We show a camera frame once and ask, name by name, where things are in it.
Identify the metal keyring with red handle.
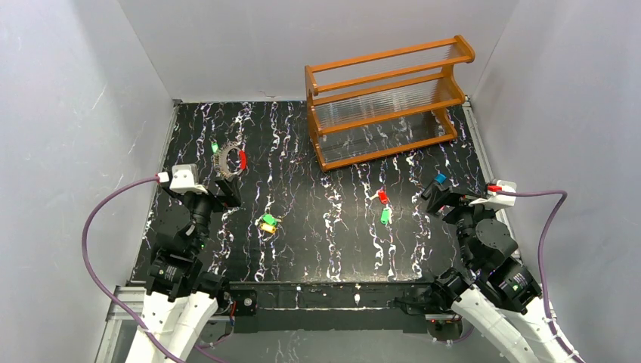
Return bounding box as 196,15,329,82
213,142,248,178

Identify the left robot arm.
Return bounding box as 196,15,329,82
125,166,241,362

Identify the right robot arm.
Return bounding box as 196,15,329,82
421,174,583,362

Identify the black marker with blue cap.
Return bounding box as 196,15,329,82
434,173,447,185

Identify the red key tag with key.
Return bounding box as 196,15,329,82
370,188,389,205

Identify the yellow key tag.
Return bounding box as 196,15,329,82
259,223,277,234

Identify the orange wooden shelf rack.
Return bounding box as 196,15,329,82
305,35,476,171

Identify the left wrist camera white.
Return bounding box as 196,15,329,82
169,163,208,194

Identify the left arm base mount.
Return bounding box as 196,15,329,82
214,289,258,317

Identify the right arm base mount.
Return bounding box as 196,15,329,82
393,297,463,342

